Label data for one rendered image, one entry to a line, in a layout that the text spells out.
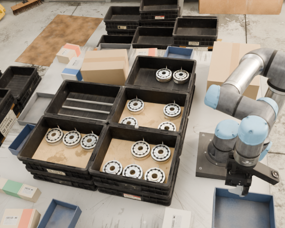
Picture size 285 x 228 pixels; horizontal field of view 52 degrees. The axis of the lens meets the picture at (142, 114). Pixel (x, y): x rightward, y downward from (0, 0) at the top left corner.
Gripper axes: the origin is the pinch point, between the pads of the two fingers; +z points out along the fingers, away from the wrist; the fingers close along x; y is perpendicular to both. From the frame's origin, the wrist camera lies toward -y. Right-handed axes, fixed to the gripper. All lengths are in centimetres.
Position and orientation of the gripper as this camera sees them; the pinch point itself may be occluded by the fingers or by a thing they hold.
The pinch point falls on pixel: (243, 192)
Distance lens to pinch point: 114.5
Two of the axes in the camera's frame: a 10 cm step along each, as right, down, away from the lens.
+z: 0.8, 7.2, 6.9
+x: -2.3, 6.9, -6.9
